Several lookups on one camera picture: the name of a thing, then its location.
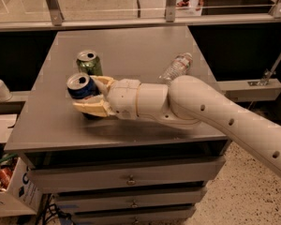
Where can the metal railing frame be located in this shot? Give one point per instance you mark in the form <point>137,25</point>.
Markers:
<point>27,28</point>

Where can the clear plastic water bottle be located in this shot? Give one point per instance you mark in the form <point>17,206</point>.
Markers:
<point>178,67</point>

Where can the blue pepsi can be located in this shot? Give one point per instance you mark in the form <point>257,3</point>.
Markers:
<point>80,85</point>

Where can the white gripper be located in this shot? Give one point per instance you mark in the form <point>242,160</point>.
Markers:
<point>123,97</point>

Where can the grey drawer cabinet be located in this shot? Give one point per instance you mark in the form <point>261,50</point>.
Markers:
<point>110,171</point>

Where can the green soda can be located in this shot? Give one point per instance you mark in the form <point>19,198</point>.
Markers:
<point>88,62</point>

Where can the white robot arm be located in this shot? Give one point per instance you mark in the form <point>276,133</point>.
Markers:
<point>182,104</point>

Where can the white cardboard box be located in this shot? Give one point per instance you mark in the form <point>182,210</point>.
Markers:
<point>21,197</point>

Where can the orange snack bag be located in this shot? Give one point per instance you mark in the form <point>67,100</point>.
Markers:
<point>5,178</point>

